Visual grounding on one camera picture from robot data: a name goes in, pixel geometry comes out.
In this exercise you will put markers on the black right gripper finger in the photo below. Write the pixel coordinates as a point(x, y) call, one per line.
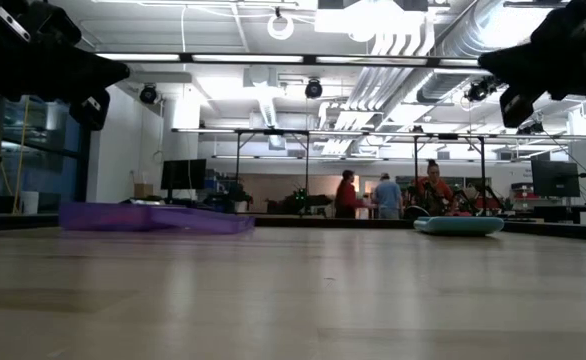
point(583, 25)
point(518, 107)

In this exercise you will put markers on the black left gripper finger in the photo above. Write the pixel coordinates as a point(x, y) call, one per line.
point(38, 40)
point(90, 115)

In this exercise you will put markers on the black background robot arm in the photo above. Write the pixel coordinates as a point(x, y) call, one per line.
point(298, 202)

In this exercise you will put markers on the black monitor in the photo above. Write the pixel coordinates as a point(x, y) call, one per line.
point(555, 178)
point(183, 174)

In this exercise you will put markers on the cardboard box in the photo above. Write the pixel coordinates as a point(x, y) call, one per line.
point(143, 191)

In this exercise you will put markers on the white bin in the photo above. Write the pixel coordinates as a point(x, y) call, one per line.
point(29, 202)

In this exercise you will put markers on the person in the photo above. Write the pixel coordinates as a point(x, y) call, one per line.
point(345, 197)
point(388, 196)
point(435, 190)

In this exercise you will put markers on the purple plastic pencil case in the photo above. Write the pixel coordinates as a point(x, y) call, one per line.
point(173, 222)

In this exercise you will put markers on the green potted plant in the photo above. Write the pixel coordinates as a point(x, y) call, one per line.
point(238, 196)

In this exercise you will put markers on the black ceiling camera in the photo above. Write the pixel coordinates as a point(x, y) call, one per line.
point(148, 94)
point(313, 90)
point(480, 90)

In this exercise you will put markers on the black background rig frame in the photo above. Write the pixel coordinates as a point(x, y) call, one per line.
point(448, 136)
point(273, 132)

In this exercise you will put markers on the silver ventilation duct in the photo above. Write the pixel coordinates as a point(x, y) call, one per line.
point(473, 35)

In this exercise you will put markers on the black aluminium rig frame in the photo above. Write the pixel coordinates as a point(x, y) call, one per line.
point(310, 60)

